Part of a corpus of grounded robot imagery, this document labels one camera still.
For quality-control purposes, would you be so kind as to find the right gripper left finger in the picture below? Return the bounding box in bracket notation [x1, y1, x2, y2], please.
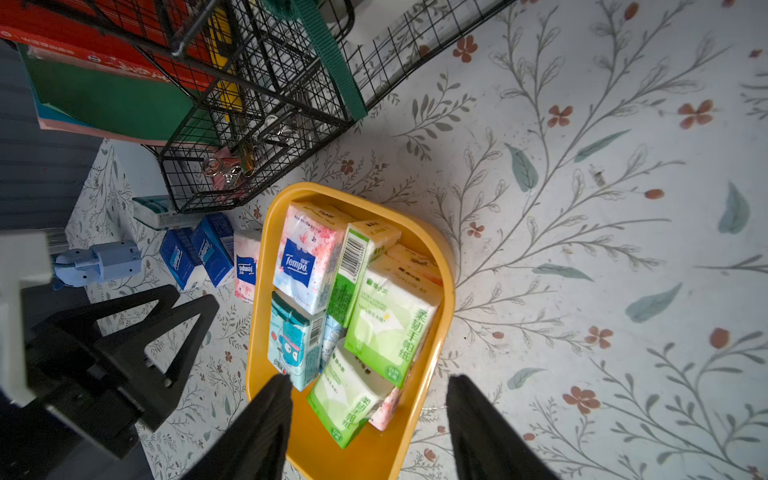
[184, 374, 293, 480]

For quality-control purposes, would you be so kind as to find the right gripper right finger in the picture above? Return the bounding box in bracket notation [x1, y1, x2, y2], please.
[446, 375, 557, 480]

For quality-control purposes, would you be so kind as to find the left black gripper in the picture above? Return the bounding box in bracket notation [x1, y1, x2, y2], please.
[1, 285, 219, 479]

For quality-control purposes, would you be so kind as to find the pink Tempo tissue pack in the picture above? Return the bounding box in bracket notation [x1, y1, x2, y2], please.
[234, 230, 261, 303]
[369, 387, 402, 432]

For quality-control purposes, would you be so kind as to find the dark blue Tempo tissue pack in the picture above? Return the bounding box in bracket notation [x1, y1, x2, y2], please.
[160, 227, 207, 291]

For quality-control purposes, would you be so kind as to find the teal cartoon tissue pack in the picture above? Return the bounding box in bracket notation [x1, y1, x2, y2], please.
[267, 290, 326, 392]

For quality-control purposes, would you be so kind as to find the green tissue pack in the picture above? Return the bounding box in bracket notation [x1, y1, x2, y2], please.
[307, 338, 394, 449]
[327, 220, 402, 329]
[344, 253, 443, 388]

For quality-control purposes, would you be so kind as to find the pink Tempo pack front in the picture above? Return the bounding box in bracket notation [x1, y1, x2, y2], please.
[273, 201, 354, 315]

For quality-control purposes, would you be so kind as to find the blue white cartoon tissue pack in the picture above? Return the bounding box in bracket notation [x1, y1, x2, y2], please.
[320, 315, 345, 370]

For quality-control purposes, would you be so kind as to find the black wire desk organizer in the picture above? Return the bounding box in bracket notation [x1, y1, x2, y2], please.
[21, 1, 503, 213]

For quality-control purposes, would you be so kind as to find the red booklet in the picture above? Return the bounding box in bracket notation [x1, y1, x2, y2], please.
[1, 1, 214, 92]

